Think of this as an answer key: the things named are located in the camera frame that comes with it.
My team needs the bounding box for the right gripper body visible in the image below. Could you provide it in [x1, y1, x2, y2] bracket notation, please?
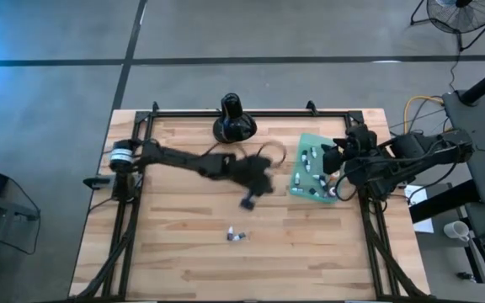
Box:
[338, 134, 378, 176]

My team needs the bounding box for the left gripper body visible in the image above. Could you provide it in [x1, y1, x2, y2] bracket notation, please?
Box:
[225, 153, 275, 197]

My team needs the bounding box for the teal translucent plastic bin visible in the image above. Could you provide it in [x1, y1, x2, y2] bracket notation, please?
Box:
[289, 132, 341, 205]

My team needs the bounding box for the black desk lamp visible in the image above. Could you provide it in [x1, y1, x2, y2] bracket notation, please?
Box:
[211, 92, 258, 145]

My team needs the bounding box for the white paper sheet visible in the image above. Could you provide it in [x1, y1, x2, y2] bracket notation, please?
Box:
[404, 183, 435, 235]

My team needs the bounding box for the black metal beam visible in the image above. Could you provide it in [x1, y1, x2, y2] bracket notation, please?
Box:
[408, 178, 479, 224]

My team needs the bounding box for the white mug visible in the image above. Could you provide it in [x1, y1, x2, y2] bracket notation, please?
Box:
[443, 220, 472, 243]

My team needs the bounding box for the black floor fan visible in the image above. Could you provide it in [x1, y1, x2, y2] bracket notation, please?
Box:
[410, 0, 485, 51]

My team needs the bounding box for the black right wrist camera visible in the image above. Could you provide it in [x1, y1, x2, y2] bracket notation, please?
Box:
[345, 124, 378, 146]

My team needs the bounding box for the black aluminium table frame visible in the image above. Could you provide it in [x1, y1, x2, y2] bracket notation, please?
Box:
[72, 108, 427, 302]

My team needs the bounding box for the yellow cable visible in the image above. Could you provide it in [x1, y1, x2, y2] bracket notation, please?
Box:
[402, 95, 445, 127]

